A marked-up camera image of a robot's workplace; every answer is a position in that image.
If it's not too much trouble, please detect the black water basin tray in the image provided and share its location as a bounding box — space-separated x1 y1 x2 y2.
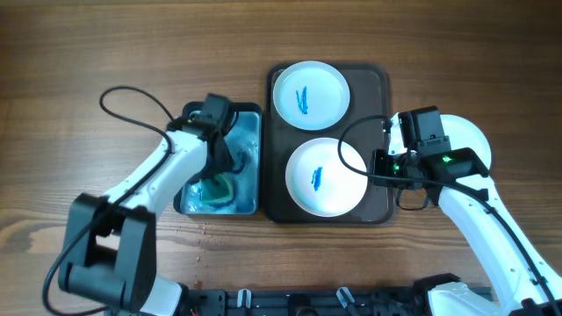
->
173 103 262 217

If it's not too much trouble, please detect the green yellow sponge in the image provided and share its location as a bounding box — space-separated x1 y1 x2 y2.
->
199 178 234 206

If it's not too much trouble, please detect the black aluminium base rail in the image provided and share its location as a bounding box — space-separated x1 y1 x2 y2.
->
185 287 424 316

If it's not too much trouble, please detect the dark brown serving tray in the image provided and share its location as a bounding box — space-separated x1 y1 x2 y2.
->
260 62 395 226

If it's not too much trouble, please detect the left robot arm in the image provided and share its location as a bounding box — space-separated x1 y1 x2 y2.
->
44 94 234 313

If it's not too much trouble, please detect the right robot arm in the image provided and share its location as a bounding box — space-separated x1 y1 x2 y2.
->
368 106 561 315

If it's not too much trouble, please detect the white plate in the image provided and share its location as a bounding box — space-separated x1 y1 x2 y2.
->
285 138 368 218
388 113 492 169
272 61 350 131

